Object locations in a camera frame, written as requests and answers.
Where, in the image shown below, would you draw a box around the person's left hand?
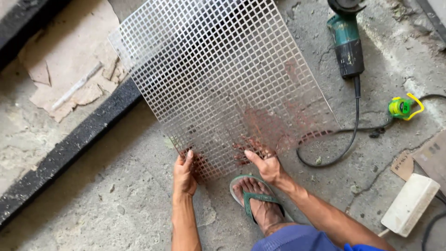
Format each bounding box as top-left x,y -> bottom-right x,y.
173,150 -> 206,197

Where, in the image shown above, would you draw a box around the person's right hand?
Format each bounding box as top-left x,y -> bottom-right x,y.
233,137 -> 287,185

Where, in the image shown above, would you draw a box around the perforated metal grid sheet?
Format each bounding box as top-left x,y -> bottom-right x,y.
108,0 -> 341,182

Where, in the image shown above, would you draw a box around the green flip-flop sandal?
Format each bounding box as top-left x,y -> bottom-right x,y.
229,175 -> 295,225

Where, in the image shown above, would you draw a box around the person's foot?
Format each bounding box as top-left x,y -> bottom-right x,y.
232,177 -> 297,238

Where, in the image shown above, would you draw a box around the person's blue shorts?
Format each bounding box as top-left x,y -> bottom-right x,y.
251,224 -> 387,251

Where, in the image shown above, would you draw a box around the white power strip box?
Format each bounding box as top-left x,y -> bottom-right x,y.
378,173 -> 441,238

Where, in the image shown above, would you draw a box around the green angle grinder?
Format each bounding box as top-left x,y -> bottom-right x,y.
326,0 -> 366,79

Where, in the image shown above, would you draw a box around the green yellow tape measure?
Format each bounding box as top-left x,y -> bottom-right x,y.
388,93 -> 425,121

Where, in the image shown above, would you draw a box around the brown cardboard pieces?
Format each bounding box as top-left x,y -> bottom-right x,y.
390,130 -> 446,196

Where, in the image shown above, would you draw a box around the torn cardboard sheet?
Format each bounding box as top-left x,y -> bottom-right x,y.
17,0 -> 129,123

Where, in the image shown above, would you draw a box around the black grinder power cable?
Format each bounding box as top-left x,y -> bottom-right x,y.
296,75 -> 446,168

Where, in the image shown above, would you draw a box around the black metal frame bar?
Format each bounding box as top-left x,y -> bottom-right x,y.
0,77 -> 143,229

